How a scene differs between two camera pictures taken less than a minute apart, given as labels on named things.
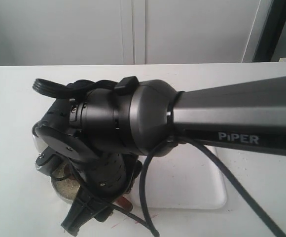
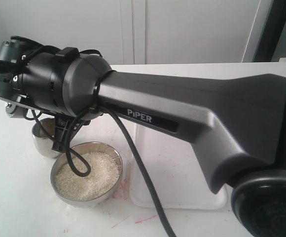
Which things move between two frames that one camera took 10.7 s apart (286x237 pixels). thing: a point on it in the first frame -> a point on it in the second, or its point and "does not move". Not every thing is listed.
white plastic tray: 187,178 does not move
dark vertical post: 271,30 does not move
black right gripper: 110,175 -> 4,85
